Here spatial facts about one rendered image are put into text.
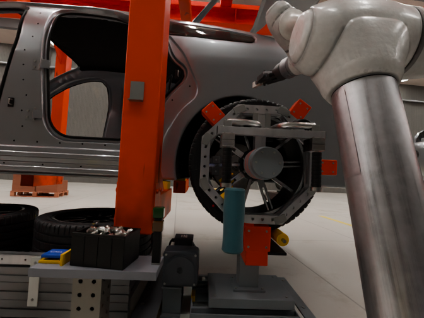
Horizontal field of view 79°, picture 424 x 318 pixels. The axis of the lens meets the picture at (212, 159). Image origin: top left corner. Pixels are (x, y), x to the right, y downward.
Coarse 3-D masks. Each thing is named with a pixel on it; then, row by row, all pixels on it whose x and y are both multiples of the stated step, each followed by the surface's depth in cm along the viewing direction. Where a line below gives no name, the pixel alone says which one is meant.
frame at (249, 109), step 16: (240, 112) 117; (256, 112) 118; (272, 112) 118; (288, 112) 118; (208, 144) 116; (208, 160) 116; (208, 176) 115; (304, 176) 122; (208, 192) 115; (304, 192) 116; (288, 208) 116; (272, 224) 115
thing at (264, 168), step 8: (256, 152) 102; (264, 152) 102; (272, 152) 102; (248, 160) 107; (256, 160) 102; (264, 160) 102; (272, 160) 102; (280, 160) 102; (248, 168) 109; (256, 168) 102; (264, 168) 102; (272, 168) 102; (280, 168) 102; (256, 176) 106; (264, 176) 102; (272, 176) 102
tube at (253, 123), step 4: (252, 116) 118; (256, 116) 117; (224, 120) 98; (228, 120) 98; (232, 120) 98; (236, 120) 98; (240, 120) 98; (244, 120) 98; (248, 120) 98; (252, 120) 99; (256, 120) 117; (224, 124) 98; (228, 124) 98; (232, 124) 99; (236, 124) 98; (240, 124) 98; (244, 124) 98; (248, 124) 98; (252, 124) 99; (256, 124) 100; (260, 124) 101
